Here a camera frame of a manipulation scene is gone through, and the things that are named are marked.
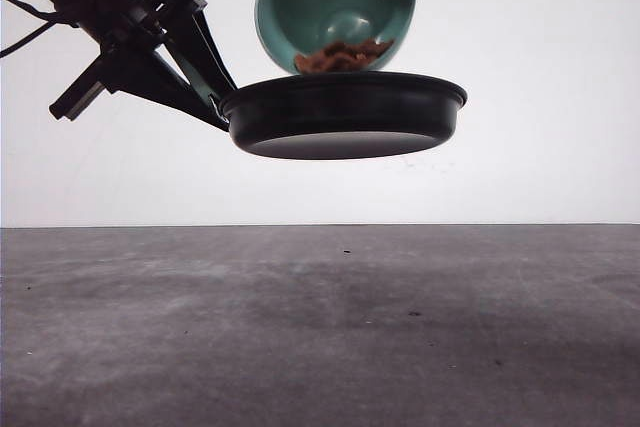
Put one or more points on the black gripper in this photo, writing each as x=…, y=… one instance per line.
x=159, y=50

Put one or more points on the black frying pan green handle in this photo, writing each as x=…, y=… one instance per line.
x=339, y=116

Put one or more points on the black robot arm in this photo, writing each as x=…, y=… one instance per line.
x=159, y=50

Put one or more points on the brown beef cubes pile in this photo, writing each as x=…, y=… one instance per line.
x=342, y=57

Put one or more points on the teal green bowl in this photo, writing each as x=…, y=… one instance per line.
x=287, y=28

